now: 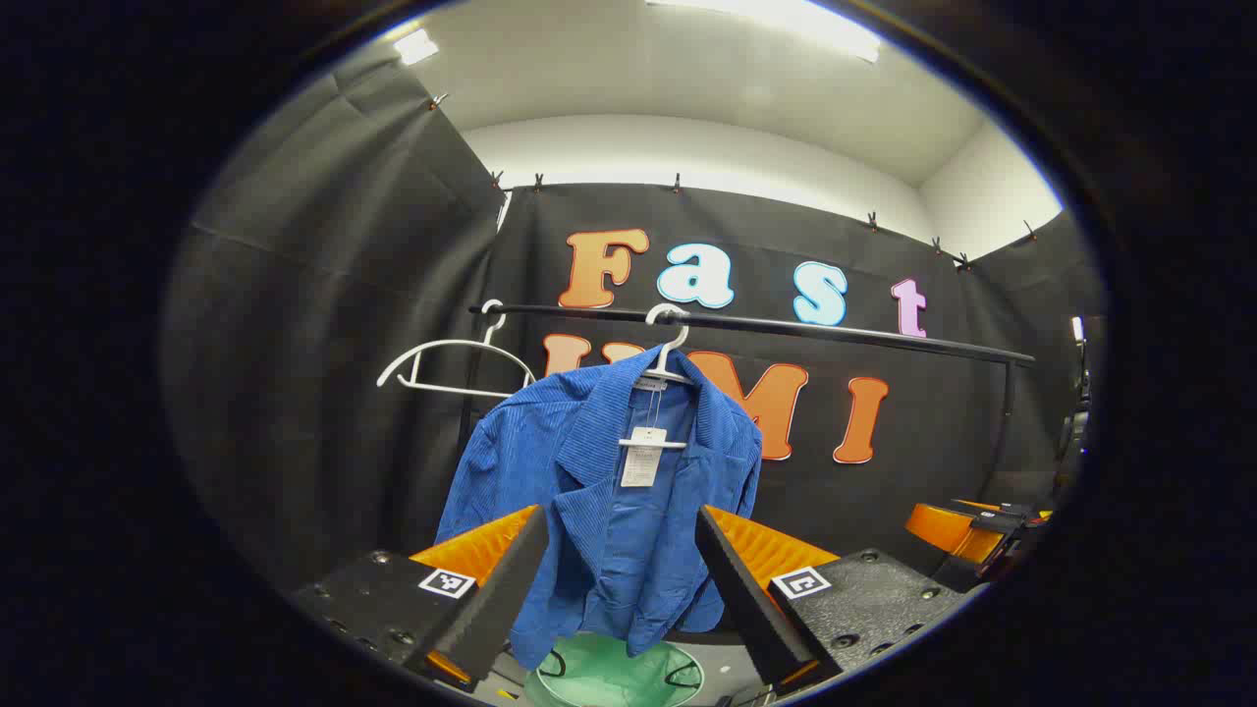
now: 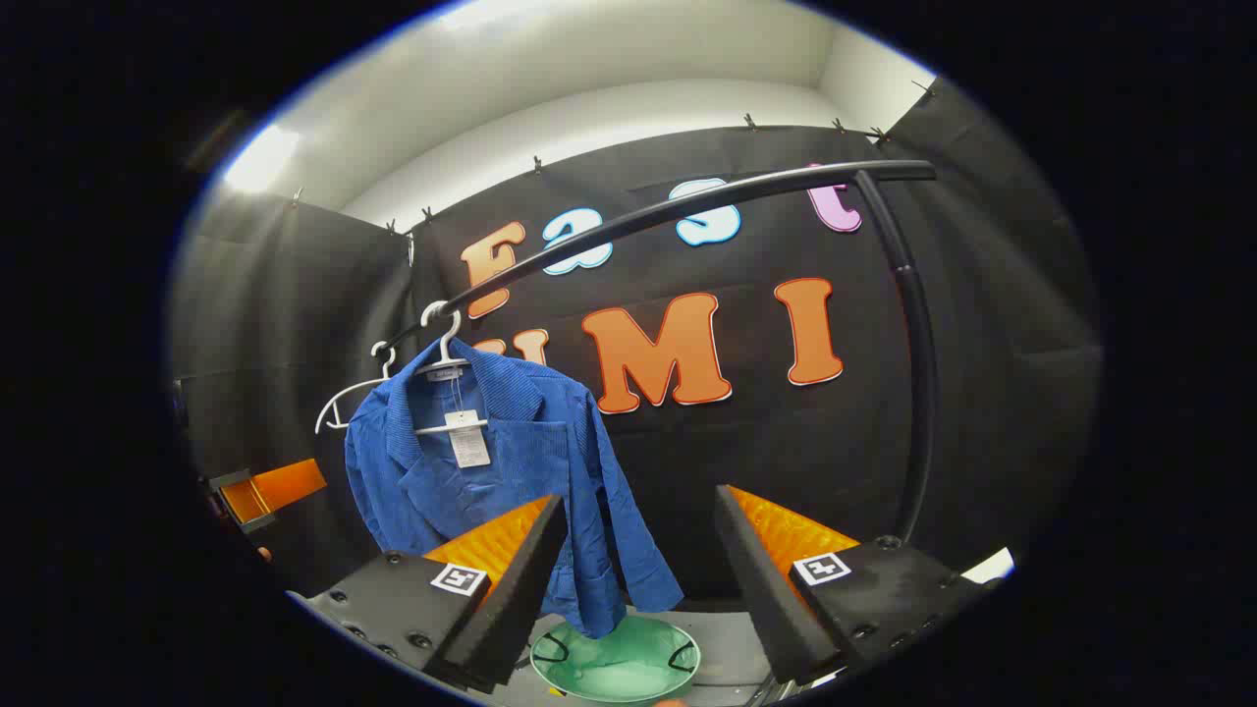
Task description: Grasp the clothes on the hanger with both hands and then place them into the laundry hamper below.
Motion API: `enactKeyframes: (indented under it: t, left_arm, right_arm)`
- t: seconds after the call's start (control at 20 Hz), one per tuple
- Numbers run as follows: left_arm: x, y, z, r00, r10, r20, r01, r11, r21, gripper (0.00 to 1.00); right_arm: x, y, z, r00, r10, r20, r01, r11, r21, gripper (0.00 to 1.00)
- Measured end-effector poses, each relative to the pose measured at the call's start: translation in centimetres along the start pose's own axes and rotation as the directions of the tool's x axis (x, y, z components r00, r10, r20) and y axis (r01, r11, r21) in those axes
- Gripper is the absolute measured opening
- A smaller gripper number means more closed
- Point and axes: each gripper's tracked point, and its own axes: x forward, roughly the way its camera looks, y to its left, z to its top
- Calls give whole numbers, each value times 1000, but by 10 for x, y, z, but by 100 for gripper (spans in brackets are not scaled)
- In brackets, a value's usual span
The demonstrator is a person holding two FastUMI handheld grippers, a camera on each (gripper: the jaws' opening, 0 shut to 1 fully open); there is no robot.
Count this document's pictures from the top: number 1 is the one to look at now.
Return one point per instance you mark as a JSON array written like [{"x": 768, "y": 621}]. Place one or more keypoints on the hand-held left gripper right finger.
[{"x": 746, "y": 599}]

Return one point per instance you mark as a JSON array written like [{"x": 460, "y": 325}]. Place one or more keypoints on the small ceiling light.
[{"x": 416, "y": 46}]

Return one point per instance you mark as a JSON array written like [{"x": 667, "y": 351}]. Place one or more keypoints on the green laundry hamper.
[{"x": 609, "y": 678}]

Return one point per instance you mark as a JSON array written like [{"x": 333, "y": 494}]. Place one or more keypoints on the white plastic hanger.
[
  {"x": 452, "y": 342},
  {"x": 678, "y": 339}
]

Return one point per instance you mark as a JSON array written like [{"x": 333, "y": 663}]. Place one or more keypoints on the black backdrop cloth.
[{"x": 295, "y": 344}]

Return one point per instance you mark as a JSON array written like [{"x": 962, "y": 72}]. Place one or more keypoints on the black clothes rack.
[{"x": 835, "y": 331}]

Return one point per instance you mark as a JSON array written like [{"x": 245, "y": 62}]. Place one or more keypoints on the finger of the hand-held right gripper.
[
  {"x": 1007, "y": 511},
  {"x": 938, "y": 527}
]

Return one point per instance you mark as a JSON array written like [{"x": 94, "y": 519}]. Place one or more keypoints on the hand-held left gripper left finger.
[{"x": 491, "y": 609}]

